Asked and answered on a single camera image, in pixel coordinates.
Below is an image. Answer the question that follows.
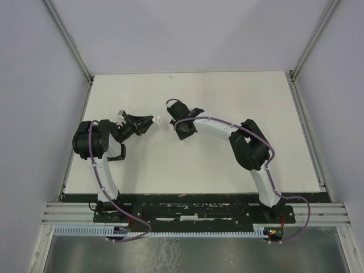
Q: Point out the aluminium front rail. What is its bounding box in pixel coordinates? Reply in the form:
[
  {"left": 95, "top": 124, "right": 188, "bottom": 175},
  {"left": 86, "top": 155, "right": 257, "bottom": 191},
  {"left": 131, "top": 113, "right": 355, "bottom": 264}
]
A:
[{"left": 42, "top": 202, "right": 350, "bottom": 227}]

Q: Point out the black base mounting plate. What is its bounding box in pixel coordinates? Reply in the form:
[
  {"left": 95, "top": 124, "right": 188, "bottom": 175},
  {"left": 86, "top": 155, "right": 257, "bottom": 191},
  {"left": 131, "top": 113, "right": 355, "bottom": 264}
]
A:
[{"left": 93, "top": 193, "right": 296, "bottom": 228}]

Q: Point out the right aluminium frame post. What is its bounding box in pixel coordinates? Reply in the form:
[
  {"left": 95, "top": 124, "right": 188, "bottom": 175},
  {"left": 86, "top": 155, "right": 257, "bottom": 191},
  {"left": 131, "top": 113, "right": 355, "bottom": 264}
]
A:
[{"left": 287, "top": 0, "right": 342, "bottom": 83}]

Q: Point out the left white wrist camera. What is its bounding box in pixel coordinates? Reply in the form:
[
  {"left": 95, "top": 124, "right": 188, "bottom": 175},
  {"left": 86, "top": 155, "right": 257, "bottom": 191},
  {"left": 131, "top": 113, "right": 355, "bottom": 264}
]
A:
[{"left": 117, "top": 110, "right": 127, "bottom": 124}]

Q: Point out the left aluminium frame post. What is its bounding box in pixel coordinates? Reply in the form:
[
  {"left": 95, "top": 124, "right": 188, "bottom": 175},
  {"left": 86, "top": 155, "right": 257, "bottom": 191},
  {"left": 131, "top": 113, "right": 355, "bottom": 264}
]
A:
[{"left": 42, "top": 0, "right": 94, "bottom": 86}]

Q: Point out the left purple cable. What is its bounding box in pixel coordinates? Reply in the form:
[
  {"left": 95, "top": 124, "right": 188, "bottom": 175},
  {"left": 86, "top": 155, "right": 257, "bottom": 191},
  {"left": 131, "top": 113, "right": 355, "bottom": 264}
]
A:
[{"left": 88, "top": 119, "right": 153, "bottom": 244}]

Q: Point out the white slotted cable duct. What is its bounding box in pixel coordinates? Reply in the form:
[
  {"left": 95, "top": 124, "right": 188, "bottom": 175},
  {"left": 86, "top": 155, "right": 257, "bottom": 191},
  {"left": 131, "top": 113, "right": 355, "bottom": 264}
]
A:
[{"left": 53, "top": 225, "right": 268, "bottom": 238}]

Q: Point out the white round charging case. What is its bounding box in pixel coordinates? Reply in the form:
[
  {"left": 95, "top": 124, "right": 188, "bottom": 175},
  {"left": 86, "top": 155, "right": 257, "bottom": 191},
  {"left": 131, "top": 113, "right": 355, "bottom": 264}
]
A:
[{"left": 152, "top": 116, "right": 162, "bottom": 126}]

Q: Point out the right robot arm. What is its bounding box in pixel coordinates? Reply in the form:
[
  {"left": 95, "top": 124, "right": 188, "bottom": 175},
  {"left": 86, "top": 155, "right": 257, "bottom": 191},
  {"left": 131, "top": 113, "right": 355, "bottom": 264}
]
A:
[{"left": 166, "top": 99, "right": 282, "bottom": 222}]

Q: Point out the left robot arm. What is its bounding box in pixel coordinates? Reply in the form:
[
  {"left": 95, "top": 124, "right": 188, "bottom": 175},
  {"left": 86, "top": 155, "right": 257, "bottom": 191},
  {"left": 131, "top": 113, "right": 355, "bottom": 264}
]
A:
[{"left": 72, "top": 110, "right": 157, "bottom": 202}]

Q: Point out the aluminium frame post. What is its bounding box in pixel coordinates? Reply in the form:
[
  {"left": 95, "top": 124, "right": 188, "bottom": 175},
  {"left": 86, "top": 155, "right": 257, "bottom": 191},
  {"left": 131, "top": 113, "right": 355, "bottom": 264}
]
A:
[
  {"left": 42, "top": 0, "right": 94, "bottom": 86},
  {"left": 287, "top": 0, "right": 342, "bottom": 83}
]

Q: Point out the right controller board with LEDs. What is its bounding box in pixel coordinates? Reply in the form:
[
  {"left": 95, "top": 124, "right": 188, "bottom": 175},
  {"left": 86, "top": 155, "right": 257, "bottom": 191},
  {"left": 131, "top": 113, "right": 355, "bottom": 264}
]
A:
[{"left": 267, "top": 227, "right": 284, "bottom": 241}]

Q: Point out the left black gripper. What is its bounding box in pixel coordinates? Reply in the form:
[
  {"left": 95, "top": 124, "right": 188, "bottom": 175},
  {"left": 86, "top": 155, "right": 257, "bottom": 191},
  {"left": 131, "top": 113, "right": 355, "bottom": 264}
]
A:
[{"left": 118, "top": 114, "right": 155, "bottom": 143}]

